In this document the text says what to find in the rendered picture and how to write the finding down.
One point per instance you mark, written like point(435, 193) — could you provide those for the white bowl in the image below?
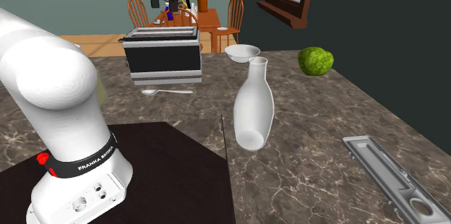
point(241, 53)

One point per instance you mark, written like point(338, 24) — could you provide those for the green lettuce head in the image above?
point(315, 61)

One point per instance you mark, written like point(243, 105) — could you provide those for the orange wooden dining table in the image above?
point(208, 19)

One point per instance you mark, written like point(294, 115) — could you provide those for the white vase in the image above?
point(253, 110)

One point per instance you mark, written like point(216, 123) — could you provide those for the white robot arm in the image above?
point(60, 75)

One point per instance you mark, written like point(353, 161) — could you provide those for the silver and black toaster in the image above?
point(162, 57)

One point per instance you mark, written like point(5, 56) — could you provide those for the dark robot stand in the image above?
point(176, 181)

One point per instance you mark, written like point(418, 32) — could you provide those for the long grey metal tray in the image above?
point(387, 170)

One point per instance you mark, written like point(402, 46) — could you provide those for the silver spoon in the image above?
point(151, 92)

